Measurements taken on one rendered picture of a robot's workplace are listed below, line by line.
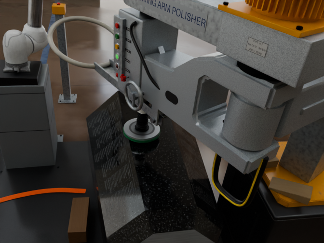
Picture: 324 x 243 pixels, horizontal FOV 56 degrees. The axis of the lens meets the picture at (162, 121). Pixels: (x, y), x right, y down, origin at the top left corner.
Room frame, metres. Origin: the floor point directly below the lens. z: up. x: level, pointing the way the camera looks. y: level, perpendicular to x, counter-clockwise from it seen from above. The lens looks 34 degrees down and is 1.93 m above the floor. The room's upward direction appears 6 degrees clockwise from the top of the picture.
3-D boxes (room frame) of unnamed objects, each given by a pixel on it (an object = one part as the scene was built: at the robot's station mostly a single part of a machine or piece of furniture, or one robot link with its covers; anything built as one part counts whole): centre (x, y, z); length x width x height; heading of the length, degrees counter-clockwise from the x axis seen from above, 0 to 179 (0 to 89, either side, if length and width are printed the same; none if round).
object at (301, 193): (1.17, -0.70, 0.80); 0.20 x 0.10 x 0.05; 64
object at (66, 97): (3.10, 1.15, 0.54); 0.20 x 0.20 x 1.09; 13
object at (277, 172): (1.37, -0.83, 0.76); 0.49 x 0.49 x 0.05; 13
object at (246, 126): (0.97, -0.33, 1.34); 0.19 x 0.19 x 0.20
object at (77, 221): (1.38, 0.51, 0.07); 0.30 x 0.12 x 0.12; 10
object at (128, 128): (1.46, 0.11, 0.87); 0.21 x 0.21 x 0.01
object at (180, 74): (1.15, -0.14, 1.30); 0.74 x 0.23 x 0.49; 42
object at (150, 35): (1.40, 0.06, 1.32); 0.36 x 0.22 x 0.45; 42
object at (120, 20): (1.43, 0.24, 1.37); 0.08 x 0.03 x 0.28; 42
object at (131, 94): (1.29, 0.12, 1.20); 0.15 x 0.10 x 0.15; 42
